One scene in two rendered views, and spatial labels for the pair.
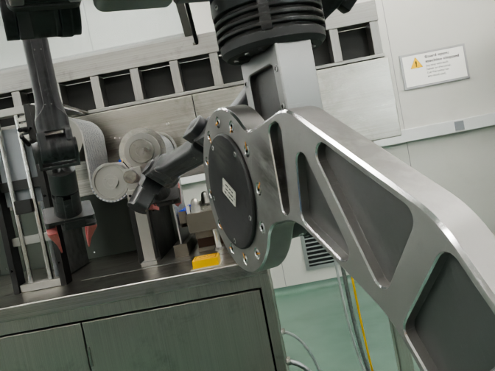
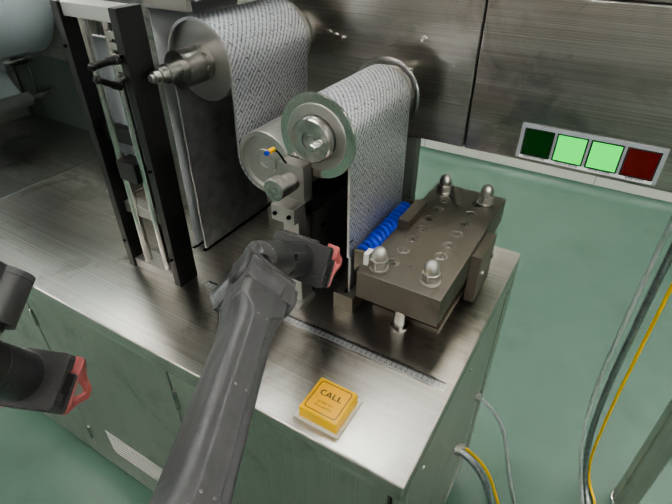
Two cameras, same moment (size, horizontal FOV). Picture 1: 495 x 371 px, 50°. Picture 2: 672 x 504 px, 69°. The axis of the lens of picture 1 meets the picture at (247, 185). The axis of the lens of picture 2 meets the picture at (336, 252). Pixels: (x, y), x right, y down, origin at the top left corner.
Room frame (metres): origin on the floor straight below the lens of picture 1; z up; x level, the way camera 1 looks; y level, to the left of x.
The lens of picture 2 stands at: (1.01, -0.11, 1.57)
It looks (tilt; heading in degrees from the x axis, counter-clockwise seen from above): 36 degrees down; 30
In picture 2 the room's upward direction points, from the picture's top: straight up
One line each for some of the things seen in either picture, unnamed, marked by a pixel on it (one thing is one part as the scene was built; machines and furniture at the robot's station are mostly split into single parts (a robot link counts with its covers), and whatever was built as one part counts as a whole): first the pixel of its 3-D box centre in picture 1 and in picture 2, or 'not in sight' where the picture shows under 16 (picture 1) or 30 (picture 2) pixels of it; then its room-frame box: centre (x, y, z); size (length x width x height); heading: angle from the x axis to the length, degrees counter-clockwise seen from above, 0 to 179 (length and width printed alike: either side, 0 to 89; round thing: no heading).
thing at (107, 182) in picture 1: (120, 179); (302, 138); (1.80, 0.42, 1.18); 0.26 x 0.12 x 0.12; 179
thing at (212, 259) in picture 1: (206, 260); (328, 404); (1.43, 0.15, 0.91); 0.07 x 0.07 x 0.02; 89
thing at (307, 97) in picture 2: (142, 151); (317, 136); (1.67, 0.30, 1.25); 0.15 x 0.01 x 0.15; 89
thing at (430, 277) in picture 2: not in sight; (431, 271); (1.67, 0.08, 1.05); 0.04 x 0.04 x 0.04
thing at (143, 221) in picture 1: (141, 216); (293, 239); (1.63, 0.34, 1.05); 0.06 x 0.05 x 0.31; 179
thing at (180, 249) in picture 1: (186, 243); (375, 265); (1.79, 0.24, 0.92); 0.28 x 0.04 x 0.04; 179
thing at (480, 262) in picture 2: not in sight; (481, 267); (1.84, 0.03, 0.97); 0.10 x 0.03 x 0.11; 179
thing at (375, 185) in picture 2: (175, 188); (378, 189); (1.79, 0.24, 1.11); 0.23 x 0.01 x 0.18; 179
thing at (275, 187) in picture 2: (130, 177); (276, 188); (1.59, 0.34, 1.18); 0.04 x 0.02 x 0.04; 89
